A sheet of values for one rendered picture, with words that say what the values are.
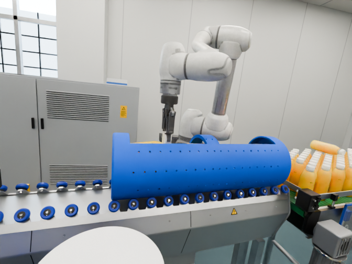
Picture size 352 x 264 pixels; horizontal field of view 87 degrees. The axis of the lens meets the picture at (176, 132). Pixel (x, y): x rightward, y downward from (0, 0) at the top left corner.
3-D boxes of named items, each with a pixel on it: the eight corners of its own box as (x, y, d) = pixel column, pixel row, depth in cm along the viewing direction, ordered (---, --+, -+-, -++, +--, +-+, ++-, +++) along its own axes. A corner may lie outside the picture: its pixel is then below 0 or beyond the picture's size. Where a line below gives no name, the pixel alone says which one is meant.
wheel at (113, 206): (111, 198, 76) (112, 197, 74) (122, 203, 76) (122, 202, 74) (106, 209, 73) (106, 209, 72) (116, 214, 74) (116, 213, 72)
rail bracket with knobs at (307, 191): (290, 204, 100) (295, 186, 98) (300, 202, 103) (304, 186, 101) (308, 216, 91) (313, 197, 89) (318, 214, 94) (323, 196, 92)
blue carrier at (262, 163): (111, 178, 97) (112, 124, 89) (248, 171, 126) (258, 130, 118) (110, 216, 71) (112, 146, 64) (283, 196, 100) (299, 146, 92)
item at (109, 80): (106, 84, 235) (107, 78, 233) (126, 86, 243) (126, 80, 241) (106, 84, 223) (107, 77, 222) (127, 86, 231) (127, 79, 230)
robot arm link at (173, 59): (153, 79, 77) (183, 80, 72) (155, 39, 74) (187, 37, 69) (165, 81, 87) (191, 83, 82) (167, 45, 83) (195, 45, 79)
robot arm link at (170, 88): (163, 79, 74) (162, 95, 75) (184, 81, 77) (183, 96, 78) (157, 80, 83) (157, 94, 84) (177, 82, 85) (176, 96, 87)
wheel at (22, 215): (17, 209, 65) (14, 208, 63) (32, 207, 66) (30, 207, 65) (13, 223, 63) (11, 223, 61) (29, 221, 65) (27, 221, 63)
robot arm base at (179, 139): (171, 136, 159) (172, 130, 157) (196, 141, 159) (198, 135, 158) (170, 142, 141) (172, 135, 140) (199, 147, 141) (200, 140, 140)
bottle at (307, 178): (292, 195, 110) (299, 166, 106) (304, 197, 109) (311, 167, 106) (299, 202, 103) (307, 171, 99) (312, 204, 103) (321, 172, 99)
